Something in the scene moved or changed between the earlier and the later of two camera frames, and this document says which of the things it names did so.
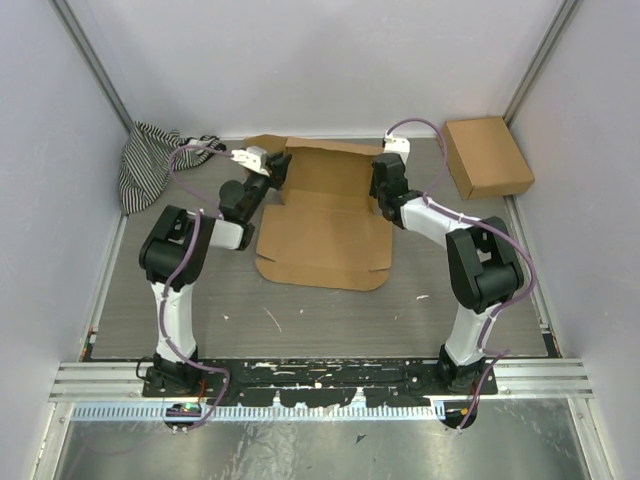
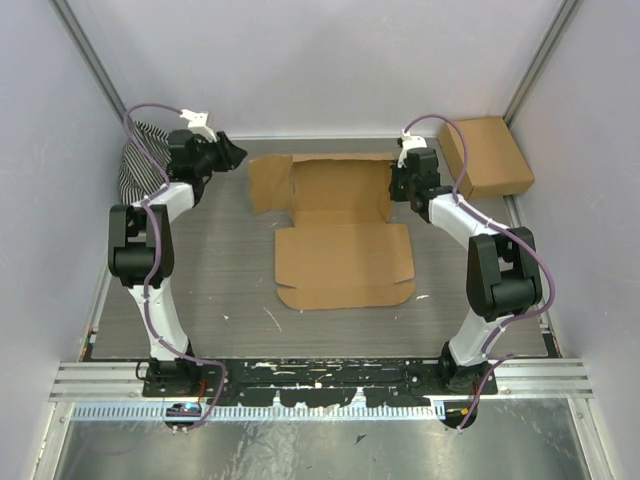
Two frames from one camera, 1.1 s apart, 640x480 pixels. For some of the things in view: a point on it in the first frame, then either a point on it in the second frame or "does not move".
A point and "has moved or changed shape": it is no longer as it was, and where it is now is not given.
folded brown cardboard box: [484, 157] does not move
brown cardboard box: [326, 234] has moved or changed shape
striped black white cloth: [151, 155] does not move
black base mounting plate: [321, 384] does not move
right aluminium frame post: [537, 66] does not move
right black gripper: [374, 191] -> [396, 195]
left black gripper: [279, 168] -> [230, 155]
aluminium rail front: [124, 380] does not move
